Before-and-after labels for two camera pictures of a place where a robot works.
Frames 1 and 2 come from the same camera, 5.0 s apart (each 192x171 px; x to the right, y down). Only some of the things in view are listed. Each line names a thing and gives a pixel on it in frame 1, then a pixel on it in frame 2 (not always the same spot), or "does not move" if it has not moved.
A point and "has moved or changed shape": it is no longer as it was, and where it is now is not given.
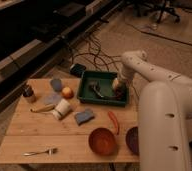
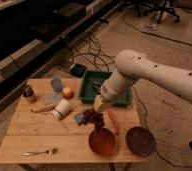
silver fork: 50,151 does not move
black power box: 77,69 does not move
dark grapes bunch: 119,93 has moved or changed shape
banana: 43,108 does not move
